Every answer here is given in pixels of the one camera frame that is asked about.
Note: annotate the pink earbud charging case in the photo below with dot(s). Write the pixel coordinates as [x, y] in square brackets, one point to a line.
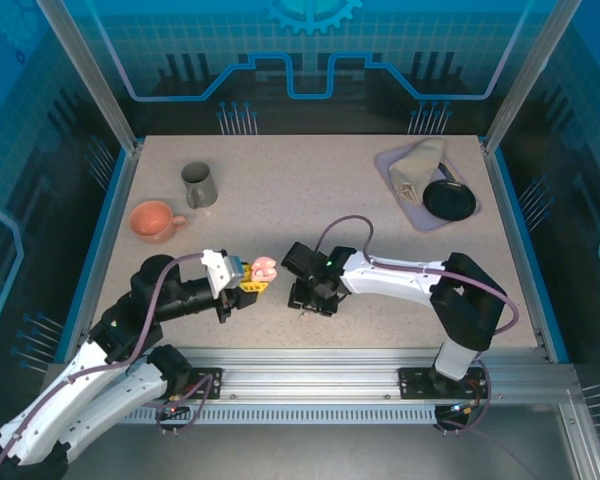
[266, 267]

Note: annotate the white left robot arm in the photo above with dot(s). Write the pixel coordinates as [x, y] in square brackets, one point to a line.
[55, 400]

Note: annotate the pink speckled ceramic cup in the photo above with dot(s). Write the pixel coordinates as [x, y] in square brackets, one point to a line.
[152, 222]

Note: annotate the grey ceramic mug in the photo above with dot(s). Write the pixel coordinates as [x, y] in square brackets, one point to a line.
[200, 187]

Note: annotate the lavender plastic tray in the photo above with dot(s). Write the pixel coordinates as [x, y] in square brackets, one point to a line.
[395, 210]

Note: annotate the small LED connector board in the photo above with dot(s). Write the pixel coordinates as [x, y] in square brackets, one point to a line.
[172, 409]
[462, 409]

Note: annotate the black round plate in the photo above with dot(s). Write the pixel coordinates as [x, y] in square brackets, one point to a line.
[450, 200]

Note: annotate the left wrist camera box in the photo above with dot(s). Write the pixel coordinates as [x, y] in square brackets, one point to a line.
[222, 270]

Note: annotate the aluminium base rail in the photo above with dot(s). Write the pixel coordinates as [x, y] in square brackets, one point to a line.
[305, 370]

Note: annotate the blue edged side rail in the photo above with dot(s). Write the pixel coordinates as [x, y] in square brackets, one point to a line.
[524, 250]
[94, 250]

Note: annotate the aluminium corner post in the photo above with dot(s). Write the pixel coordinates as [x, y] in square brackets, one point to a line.
[530, 65]
[92, 65]

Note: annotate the aluminium floor frame rail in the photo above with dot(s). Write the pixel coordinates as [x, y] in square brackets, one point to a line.
[580, 440]

